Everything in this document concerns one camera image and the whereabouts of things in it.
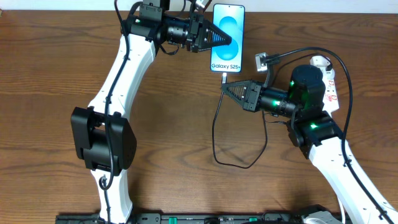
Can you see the white USB charger plug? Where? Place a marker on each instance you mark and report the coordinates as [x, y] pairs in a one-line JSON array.
[[327, 74]]

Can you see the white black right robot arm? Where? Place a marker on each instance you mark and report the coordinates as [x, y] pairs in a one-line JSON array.
[[313, 130]]

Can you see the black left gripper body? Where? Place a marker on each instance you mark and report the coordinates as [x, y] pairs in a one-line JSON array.
[[194, 36]]

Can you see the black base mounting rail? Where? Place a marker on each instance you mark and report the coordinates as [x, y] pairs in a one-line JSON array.
[[156, 218]]

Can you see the blue screen smartphone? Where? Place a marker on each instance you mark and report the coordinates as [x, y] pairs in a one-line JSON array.
[[228, 56]]

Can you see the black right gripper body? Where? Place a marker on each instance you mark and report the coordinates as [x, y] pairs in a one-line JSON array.
[[253, 96]]

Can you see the white power strip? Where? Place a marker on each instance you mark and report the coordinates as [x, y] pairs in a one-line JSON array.
[[330, 98]]

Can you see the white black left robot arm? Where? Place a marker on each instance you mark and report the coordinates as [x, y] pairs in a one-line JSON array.
[[102, 134]]

